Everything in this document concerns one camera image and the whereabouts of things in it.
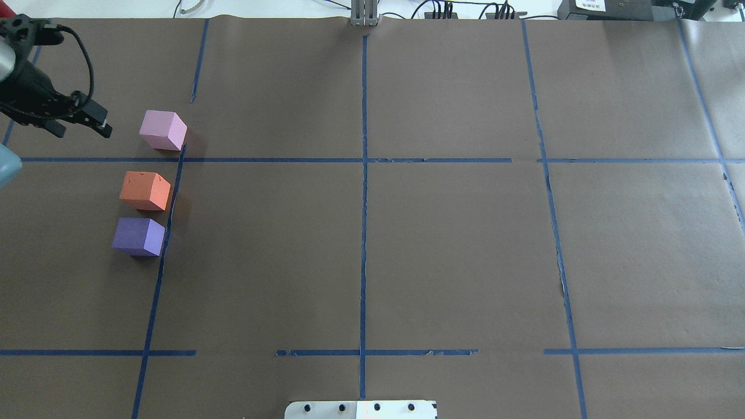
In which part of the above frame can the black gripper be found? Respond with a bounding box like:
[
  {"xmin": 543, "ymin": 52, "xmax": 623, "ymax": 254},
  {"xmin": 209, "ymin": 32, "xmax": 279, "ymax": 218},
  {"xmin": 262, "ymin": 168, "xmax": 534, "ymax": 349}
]
[{"xmin": 1, "ymin": 59, "xmax": 113, "ymax": 139}]

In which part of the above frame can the orange foam cube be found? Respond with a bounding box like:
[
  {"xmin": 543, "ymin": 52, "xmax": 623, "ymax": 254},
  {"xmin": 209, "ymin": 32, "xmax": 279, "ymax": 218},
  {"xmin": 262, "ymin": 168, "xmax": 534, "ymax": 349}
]
[{"xmin": 119, "ymin": 171, "xmax": 171, "ymax": 211}]

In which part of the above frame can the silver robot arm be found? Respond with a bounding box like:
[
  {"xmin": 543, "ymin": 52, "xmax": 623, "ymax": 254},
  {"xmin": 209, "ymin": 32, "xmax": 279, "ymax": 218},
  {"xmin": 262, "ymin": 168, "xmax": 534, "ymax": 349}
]
[{"xmin": 2, "ymin": 39, "xmax": 113, "ymax": 138}]

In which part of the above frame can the pink foam cube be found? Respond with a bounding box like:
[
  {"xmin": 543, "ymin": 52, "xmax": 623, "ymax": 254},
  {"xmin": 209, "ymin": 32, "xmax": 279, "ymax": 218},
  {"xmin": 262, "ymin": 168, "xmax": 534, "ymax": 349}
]
[{"xmin": 139, "ymin": 109, "xmax": 188, "ymax": 151}]

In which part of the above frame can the purple foam cube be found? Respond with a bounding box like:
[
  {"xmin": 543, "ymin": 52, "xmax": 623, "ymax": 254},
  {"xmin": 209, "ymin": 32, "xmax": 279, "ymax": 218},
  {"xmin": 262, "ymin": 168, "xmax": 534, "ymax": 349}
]
[{"xmin": 112, "ymin": 217, "xmax": 165, "ymax": 257}]

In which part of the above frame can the left black usb hub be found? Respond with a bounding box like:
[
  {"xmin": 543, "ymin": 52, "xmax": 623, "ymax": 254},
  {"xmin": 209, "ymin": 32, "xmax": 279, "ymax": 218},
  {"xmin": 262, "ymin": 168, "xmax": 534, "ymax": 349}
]
[{"xmin": 423, "ymin": 1, "xmax": 459, "ymax": 20}]

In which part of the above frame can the black usb hub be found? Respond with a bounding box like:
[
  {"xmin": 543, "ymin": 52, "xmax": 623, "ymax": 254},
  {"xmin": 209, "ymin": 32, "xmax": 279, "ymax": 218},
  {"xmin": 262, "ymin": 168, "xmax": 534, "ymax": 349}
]
[
  {"xmin": 423, "ymin": 1, "xmax": 459, "ymax": 20},
  {"xmin": 478, "ymin": 2, "xmax": 527, "ymax": 20}
]

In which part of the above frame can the right black usb hub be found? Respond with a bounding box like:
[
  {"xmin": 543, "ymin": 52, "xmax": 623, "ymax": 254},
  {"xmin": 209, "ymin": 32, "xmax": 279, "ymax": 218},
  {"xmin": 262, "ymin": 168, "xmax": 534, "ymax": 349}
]
[{"xmin": 478, "ymin": 2, "xmax": 527, "ymax": 20}]

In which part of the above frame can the brown paper table cover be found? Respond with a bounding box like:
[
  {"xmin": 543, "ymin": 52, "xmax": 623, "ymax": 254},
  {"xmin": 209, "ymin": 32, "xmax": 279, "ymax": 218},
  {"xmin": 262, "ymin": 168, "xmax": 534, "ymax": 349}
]
[{"xmin": 2, "ymin": 16, "xmax": 743, "ymax": 418}]

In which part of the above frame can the black box with label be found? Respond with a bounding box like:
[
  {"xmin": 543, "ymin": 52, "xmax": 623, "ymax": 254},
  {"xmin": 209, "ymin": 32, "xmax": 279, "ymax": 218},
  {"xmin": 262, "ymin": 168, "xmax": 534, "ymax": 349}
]
[{"xmin": 556, "ymin": 1, "xmax": 716, "ymax": 22}]

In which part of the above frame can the black camera cable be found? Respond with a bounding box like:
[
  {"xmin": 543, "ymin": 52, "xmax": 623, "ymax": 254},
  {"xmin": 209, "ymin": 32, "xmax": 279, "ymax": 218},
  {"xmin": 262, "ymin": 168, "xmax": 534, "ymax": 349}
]
[{"xmin": 0, "ymin": 24, "xmax": 95, "ymax": 120}]

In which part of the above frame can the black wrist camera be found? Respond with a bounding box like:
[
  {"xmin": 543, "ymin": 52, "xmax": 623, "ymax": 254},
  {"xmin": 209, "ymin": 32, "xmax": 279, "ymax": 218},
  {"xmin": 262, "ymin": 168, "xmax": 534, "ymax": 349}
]
[{"xmin": 1, "ymin": 14, "xmax": 64, "ymax": 47}]

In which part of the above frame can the grey aluminium frame post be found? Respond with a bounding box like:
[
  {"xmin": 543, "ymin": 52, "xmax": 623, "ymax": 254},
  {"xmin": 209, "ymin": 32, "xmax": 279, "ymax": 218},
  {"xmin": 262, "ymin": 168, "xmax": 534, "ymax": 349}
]
[{"xmin": 350, "ymin": 0, "xmax": 379, "ymax": 27}]

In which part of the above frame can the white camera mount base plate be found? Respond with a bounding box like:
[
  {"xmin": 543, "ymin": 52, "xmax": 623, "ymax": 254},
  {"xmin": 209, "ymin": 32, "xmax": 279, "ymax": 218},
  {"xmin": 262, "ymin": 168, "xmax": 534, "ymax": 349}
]
[{"xmin": 284, "ymin": 400, "xmax": 438, "ymax": 418}]

